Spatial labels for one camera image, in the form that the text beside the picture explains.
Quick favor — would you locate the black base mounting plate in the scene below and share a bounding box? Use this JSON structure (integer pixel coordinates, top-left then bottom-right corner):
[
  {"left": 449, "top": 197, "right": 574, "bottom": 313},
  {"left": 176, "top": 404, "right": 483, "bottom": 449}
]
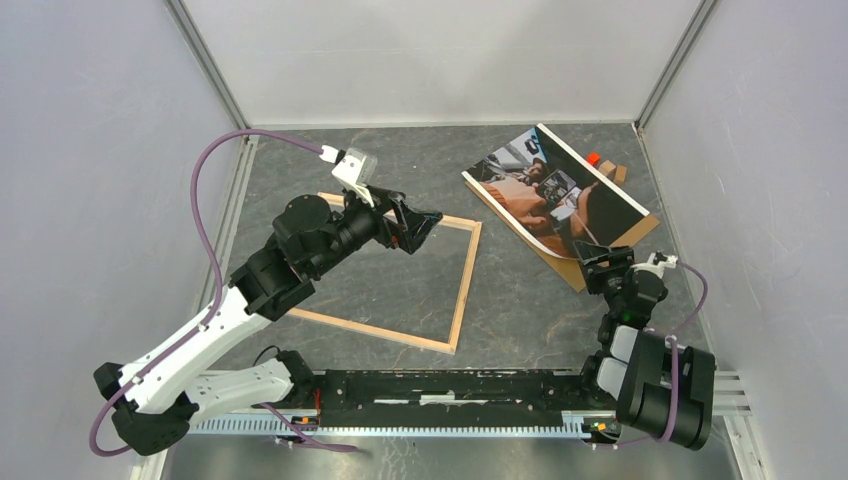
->
[{"left": 273, "top": 369, "right": 616, "bottom": 428}]

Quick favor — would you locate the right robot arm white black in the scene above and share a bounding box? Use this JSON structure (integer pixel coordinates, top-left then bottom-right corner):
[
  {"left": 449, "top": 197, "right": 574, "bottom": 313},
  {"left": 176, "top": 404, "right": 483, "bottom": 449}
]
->
[{"left": 574, "top": 241, "right": 716, "bottom": 451}]

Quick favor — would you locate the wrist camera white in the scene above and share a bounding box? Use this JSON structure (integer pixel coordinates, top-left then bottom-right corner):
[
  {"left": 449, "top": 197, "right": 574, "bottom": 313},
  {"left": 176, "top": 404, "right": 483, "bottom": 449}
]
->
[
  {"left": 319, "top": 145, "right": 378, "bottom": 207},
  {"left": 633, "top": 251, "right": 678, "bottom": 279}
]

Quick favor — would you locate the light wooden picture frame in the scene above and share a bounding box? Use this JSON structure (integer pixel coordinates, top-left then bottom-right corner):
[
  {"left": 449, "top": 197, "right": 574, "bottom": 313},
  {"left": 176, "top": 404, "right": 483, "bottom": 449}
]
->
[{"left": 289, "top": 215, "right": 483, "bottom": 354}]

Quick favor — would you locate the brown cardboard backing board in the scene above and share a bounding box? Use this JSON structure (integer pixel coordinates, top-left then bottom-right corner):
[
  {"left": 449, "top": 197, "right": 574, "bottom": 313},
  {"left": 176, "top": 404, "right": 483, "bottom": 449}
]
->
[{"left": 464, "top": 180, "right": 660, "bottom": 292}]

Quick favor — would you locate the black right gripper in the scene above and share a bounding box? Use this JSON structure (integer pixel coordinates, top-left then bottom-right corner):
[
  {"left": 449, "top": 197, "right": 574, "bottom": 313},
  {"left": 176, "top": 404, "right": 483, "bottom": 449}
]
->
[{"left": 572, "top": 239, "right": 635, "bottom": 314}]

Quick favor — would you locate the aluminium rail with comb strip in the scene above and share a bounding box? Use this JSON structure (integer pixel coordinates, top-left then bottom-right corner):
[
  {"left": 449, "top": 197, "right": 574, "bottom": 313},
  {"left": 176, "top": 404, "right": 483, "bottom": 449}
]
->
[{"left": 148, "top": 370, "right": 753, "bottom": 439}]

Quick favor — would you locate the rectangular wooden block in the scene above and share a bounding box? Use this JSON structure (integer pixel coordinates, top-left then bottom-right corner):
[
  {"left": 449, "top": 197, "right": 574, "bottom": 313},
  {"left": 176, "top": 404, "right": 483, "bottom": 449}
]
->
[{"left": 613, "top": 165, "right": 628, "bottom": 186}]

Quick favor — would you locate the small wooden cube block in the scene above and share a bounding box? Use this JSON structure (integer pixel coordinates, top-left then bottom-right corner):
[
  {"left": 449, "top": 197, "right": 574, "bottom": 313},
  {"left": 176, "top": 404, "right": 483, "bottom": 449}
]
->
[{"left": 597, "top": 160, "right": 617, "bottom": 178}]

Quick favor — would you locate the red cube block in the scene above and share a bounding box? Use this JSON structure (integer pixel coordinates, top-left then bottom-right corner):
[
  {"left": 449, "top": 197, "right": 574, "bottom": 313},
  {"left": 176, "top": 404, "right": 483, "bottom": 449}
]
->
[{"left": 586, "top": 152, "right": 601, "bottom": 167}]

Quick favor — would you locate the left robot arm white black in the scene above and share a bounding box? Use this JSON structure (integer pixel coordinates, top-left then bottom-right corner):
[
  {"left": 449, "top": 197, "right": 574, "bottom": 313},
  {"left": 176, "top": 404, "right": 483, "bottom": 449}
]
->
[{"left": 94, "top": 187, "right": 442, "bottom": 456}]

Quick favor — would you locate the printed photo with white border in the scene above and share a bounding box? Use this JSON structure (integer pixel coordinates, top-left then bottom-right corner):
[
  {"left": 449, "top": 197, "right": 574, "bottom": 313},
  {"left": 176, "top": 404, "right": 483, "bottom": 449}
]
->
[{"left": 462, "top": 124, "right": 650, "bottom": 259}]

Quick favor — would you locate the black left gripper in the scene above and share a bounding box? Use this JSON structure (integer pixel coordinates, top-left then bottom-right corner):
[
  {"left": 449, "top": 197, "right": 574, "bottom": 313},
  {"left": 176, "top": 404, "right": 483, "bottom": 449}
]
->
[{"left": 310, "top": 182, "right": 443, "bottom": 278}]

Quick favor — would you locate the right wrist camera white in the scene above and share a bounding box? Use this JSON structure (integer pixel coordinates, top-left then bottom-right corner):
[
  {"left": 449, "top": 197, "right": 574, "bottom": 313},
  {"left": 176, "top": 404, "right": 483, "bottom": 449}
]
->
[{"left": 633, "top": 251, "right": 678, "bottom": 279}]

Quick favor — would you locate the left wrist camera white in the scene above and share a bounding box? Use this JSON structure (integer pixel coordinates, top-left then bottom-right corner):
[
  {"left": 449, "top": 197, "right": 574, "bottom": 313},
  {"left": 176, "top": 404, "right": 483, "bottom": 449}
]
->
[{"left": 319, "top": 145, "right": 378, "bottom": 207}]

